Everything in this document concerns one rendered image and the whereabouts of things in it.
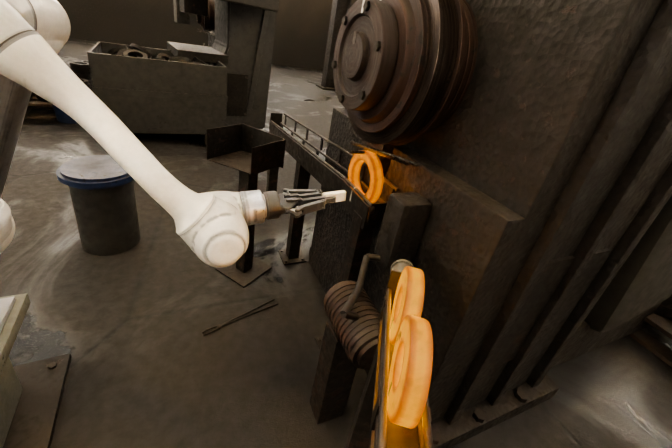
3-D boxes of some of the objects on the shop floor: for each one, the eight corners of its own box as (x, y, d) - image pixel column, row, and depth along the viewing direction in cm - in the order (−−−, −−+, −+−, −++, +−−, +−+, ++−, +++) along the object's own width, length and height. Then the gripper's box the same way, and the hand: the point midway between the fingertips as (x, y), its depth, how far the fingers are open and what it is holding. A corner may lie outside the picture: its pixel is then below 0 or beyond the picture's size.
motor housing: (335, 384, 122) (363, 273, 98) (362, 448, 104) (404, 331, 81) (302, 395, 116) (324, 280, 93) (324, 464, 99) (358, 344, 75)
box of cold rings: (213, 121, 387) (213, 50, 352) (227, 145, 324) (228, 61, 289) (108, 118, 338) (96, 35, 303) (101, 146, 275) (84, 44, 240)
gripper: (258, 206, 93) (335, 196, 102) (269, 231, 82) (353, 217, 91) (257, 182, 89) (337, 174, 98) (268, 206, 79) (356, 194, 88)
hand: (334, 196), depth 94 cm, fingers closed
